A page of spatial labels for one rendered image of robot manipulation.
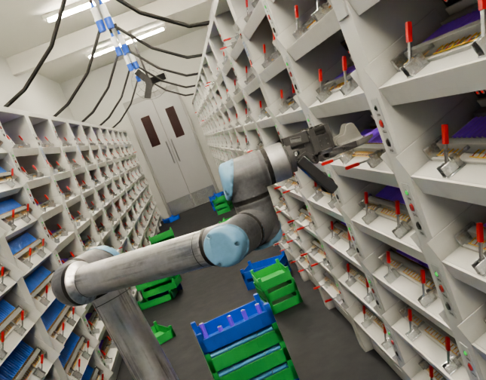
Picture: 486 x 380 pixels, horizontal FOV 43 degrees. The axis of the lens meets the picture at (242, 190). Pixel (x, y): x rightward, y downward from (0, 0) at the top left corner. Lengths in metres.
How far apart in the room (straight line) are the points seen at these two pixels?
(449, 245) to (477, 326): 0.19
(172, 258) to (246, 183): 0.24
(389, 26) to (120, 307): 1.04
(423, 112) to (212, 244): 0.52
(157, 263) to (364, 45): 0.67
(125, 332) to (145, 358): 0.09
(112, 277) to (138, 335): 0.30
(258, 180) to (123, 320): 0.61
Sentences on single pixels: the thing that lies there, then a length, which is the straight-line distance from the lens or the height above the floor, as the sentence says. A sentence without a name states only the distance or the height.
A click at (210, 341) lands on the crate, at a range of 2.38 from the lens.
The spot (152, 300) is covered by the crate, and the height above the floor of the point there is 0.05.
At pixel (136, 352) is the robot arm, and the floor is 0.67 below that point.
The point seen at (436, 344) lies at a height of 0.37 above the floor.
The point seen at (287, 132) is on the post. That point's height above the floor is 1.04.
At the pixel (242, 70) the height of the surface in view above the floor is 1.40.
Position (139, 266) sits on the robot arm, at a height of 0.93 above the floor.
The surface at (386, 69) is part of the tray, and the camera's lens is 1.29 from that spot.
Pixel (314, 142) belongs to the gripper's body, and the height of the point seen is 1.05.
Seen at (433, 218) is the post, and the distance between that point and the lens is 1.33.
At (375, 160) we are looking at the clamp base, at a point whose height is 0.95.
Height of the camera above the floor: 1.17
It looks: 6 degrees down
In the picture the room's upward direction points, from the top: 22 degrees counter-clockwise
